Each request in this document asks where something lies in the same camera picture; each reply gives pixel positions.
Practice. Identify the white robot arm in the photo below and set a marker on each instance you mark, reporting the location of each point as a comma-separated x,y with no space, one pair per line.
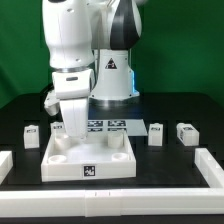
89,43

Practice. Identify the white square tabletop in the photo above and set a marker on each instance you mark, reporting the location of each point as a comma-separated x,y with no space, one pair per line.
101,155

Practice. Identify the white fiducial marker sheet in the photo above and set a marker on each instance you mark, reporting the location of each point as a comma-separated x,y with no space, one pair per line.
133,127

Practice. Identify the white U-shaped fence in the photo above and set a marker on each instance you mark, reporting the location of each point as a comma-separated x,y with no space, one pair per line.
118,202

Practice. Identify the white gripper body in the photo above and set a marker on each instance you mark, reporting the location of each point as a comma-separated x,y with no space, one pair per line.
70,96

